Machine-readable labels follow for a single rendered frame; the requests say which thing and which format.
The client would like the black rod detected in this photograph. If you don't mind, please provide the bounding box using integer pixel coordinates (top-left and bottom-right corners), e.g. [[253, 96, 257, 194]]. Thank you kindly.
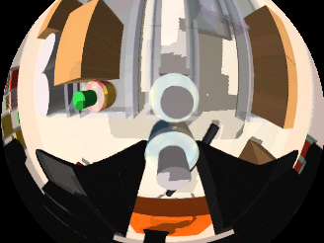
[[166, 122, 218, 197]]

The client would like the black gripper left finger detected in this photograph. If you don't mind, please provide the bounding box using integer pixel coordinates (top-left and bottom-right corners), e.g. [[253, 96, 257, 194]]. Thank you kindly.
[[36, 140, 147, 237]]

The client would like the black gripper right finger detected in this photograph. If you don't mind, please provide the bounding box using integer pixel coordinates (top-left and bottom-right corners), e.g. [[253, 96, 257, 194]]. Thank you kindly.
[[195, 141, 299, 235]]

